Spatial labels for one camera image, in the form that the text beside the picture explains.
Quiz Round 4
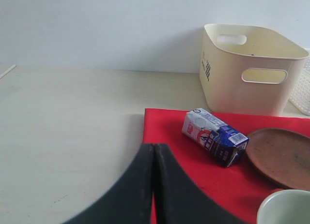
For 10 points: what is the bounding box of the blue white milk carton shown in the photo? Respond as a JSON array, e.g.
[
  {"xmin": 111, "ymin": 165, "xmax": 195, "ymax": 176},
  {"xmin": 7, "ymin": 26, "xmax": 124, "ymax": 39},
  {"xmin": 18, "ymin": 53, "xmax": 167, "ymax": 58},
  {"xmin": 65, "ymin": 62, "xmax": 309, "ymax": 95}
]
[{"xmin": 182, "ymin": 108, "xmax": 249, "ymax": 167}]

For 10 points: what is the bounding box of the white perforated plastic basket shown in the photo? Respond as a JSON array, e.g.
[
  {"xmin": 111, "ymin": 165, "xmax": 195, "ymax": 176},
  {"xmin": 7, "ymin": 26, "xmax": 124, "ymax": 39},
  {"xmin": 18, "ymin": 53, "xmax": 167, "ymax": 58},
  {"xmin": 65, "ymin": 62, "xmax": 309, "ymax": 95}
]
[{"xmin": 289, "ymin": 57, "xmax": 310, "ymax": 116}]

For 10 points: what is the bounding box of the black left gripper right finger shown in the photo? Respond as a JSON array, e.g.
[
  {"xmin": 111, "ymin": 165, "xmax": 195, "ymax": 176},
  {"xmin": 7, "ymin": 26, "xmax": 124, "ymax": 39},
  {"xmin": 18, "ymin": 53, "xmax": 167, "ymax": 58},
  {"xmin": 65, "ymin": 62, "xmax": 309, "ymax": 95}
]
[{"xmin": 154, "ymin": 144, "xmax": 244, "ymax": 224}]

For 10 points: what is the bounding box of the brown wooden plate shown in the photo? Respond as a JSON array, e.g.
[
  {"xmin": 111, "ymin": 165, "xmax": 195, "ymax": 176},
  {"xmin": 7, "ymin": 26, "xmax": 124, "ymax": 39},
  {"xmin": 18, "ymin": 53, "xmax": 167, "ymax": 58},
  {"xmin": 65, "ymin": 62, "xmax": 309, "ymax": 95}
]
[{"xmin": 246, "ymin": 128, "xmax": 310, "ymax": 191}]

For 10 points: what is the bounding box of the white strip on table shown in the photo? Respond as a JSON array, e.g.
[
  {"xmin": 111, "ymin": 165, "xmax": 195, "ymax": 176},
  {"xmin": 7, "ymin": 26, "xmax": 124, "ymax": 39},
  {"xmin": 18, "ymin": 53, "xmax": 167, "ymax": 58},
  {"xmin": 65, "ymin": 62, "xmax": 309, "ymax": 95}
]
[{"xmin": 0, "ymin": 64, "xmax": 16, "ymax": 79}]

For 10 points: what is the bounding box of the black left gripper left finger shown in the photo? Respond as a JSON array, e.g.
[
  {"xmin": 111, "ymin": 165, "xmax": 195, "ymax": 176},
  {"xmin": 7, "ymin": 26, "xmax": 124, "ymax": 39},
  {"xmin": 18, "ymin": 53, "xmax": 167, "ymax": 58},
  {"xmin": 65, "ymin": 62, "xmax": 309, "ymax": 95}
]
[{"xmin": 66, "ymin": 144, "xmax": 154, "ymax": 224}]

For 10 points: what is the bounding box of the pale green ceramic bowl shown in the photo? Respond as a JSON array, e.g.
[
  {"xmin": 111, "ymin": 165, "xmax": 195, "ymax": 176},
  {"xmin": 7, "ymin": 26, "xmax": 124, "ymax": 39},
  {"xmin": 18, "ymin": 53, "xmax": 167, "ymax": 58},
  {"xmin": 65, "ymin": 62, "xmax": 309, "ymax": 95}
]
[{"xmin": 256, "ymin": 189, "xmax": 310, "ymax": 224}]

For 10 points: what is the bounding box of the cream plastic bin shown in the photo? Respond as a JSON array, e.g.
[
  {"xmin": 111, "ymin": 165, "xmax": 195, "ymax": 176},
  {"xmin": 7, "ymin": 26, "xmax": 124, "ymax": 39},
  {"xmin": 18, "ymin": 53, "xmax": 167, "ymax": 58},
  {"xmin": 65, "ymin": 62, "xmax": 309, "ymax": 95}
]
[{"xmin": 200, "ymin": 24, "xmax": 309, "ymax": 116}]

